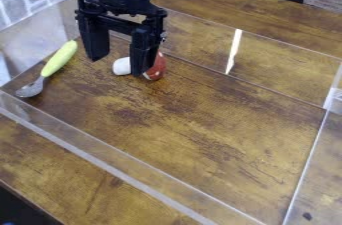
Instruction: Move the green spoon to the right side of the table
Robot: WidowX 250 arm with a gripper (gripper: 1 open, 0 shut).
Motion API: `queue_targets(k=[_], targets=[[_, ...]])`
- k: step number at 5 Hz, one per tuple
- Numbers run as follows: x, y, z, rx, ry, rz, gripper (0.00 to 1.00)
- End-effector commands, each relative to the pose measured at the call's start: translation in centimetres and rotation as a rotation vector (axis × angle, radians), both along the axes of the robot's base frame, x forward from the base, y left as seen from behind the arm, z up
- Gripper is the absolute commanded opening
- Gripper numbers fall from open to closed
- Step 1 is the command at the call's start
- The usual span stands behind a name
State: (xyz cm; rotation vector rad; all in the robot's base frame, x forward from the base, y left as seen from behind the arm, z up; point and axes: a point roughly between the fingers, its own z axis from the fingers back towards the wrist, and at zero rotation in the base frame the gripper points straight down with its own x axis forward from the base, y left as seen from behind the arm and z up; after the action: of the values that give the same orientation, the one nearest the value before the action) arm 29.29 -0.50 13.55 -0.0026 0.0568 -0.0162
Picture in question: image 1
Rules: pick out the clear acrylic enclosure wall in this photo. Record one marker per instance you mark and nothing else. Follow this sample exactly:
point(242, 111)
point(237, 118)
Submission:
point(214, 138)

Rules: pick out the green handled metal spoon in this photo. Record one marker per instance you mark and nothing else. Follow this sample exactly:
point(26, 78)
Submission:
point(53, 66)

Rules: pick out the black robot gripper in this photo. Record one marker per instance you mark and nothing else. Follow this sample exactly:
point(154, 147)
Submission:
point(126, 16)

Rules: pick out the red and white toy mushroom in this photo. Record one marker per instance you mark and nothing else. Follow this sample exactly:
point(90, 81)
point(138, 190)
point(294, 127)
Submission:
point(122, 67)

